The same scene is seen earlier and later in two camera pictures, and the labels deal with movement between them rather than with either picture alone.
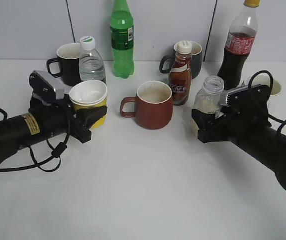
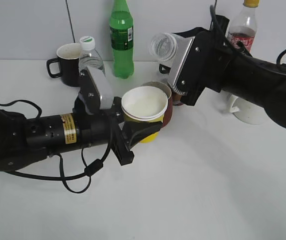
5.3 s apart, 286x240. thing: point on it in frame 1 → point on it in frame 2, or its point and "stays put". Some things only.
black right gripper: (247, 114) → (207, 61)
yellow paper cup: (87, 94) → (144, 104)
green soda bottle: (122, 29) stays put
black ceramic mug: (69, 58) stays put
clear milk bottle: (207, 99) → (162, 47)
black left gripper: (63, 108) → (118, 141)
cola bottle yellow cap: (239, 44) stays put
